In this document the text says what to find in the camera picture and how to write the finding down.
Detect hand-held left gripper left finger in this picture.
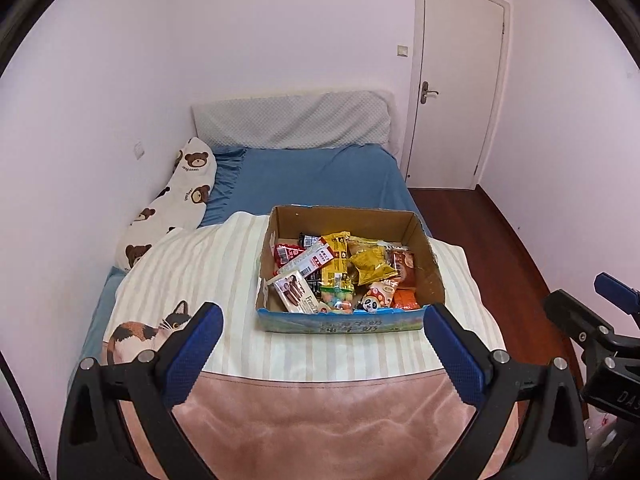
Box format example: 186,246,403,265
57,301,224,480

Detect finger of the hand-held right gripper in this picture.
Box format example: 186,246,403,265
594,272,640,316
543,289,626,361

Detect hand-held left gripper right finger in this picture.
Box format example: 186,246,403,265
422,303,587,480

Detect panda print snack packet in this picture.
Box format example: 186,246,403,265
357,280,401,313

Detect brown orange snack packet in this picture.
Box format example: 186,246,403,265
387,249,416,287

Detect cardboard box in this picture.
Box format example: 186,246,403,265
255,205,447,334

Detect white chocolate stick box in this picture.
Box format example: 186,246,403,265
266,270,321,315

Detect golden snack packet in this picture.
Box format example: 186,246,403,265
348,249,399,286

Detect colourful candy packet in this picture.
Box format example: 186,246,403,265
319,285,355,311

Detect red barcode snack packet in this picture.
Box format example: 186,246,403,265
274,243,307,267

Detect red and white snack packet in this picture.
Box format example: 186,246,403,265
300,244,335,281

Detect yellow snack packet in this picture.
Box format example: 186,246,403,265
320,231,352,287

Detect black snack packet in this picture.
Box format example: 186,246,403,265
299,232,323,301

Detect striped cat print blanket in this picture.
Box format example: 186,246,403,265
100,210,501,480

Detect bear print pillow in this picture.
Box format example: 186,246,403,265
116,136,217,273

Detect grey padded headboard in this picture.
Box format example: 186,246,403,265
191,89,396,151

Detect white door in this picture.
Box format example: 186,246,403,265
405,0,511,191

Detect black cable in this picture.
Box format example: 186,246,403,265
0,350,51,480

